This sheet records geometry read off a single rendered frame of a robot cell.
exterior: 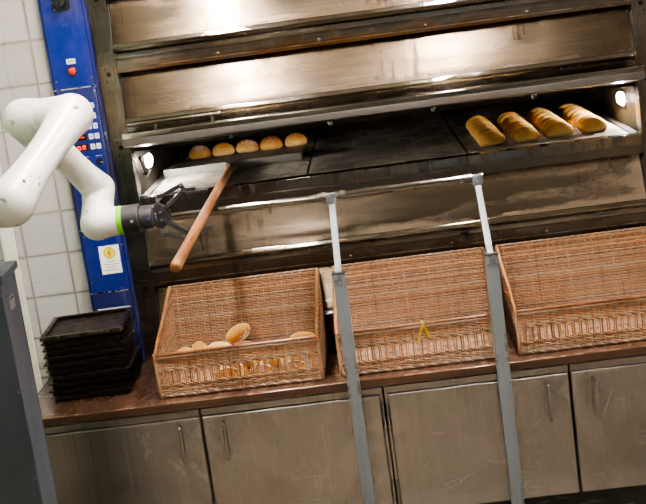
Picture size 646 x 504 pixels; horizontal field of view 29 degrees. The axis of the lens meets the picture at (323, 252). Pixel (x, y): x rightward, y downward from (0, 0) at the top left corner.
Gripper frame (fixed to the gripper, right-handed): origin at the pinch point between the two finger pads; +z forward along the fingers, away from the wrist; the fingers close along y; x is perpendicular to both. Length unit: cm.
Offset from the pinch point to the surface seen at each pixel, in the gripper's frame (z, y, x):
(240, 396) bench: 2, 62, 1
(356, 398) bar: 40, 66, 6
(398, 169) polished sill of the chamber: 63, 3, -54
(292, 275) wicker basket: 20, 36, -50
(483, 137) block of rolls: 95, -2, -71
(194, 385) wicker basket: -13, 58, -5
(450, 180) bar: 78, 3, -17
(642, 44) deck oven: 152, -29, -55
